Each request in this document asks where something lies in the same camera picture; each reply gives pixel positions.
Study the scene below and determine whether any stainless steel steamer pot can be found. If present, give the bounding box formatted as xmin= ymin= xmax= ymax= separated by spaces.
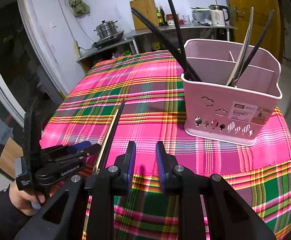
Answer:
xmin=94 ymin=20 xmax=117 ymax=39

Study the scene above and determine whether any white electric kettle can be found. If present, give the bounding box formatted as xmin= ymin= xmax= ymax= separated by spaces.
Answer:
xmin=209 ymin=4 xmax=230 ymax=27

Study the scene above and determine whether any induction cooktop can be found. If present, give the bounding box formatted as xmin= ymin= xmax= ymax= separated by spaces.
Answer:
xmin=92 ymin=31 xmax=124 ymax=49

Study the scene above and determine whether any dark sauce bottle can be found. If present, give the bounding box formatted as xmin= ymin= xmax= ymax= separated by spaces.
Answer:
xmin=160 ymin=6 xmax=167 ymax=25

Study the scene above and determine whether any low metal side shelf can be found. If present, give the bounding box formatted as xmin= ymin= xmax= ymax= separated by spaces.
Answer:
xmin=76 ymin=38 xmax=139 ymax=73

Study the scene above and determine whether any cream wooden chopstick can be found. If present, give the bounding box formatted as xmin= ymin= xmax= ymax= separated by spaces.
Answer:
xmin=226 ymin=7 xmax=254 ymax=87

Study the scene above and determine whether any black chopstick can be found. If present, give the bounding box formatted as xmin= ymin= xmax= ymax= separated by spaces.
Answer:
xmin=100 ymin=100 xmax=125 ymax=170
xmin=132 ymin=8 xmax=201 ymax=82
xmin=234 ymin=10 xmax=275 ymax=87
xmin=167 ymin=0 xmax=190 ymax=79

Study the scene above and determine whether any pink plastic utensil holder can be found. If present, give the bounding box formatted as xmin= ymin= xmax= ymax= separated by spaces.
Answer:
xmin=181 ymin=38 xmax=282 ymax=146

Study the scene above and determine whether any person's left hand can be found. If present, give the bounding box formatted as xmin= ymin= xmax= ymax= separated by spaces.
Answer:
xmin=9 ymin=181 xmax=60 ymax=216

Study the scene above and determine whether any metal kitchen shelf table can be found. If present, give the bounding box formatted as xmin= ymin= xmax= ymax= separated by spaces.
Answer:
xmin=124 ymin=22 xmax=236 ymax=54

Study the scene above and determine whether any red lidded jar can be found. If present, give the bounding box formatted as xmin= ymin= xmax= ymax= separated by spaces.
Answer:
xmin=165 ymin=14 xmax=175 ymax=25

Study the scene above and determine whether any wooden cutting board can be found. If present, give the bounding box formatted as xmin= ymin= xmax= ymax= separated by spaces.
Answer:
xmin=130 ymin=0 xmax=159 ymax=30

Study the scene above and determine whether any yellow wooden door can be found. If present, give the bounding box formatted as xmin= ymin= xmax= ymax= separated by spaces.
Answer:
xmin=228 ymin=0 xmax=282 ymax=60

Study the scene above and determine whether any pink plaid tablecloth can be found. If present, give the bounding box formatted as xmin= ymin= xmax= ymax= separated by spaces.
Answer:
xmin=40 ymin=51 xmax=291 ymax=239

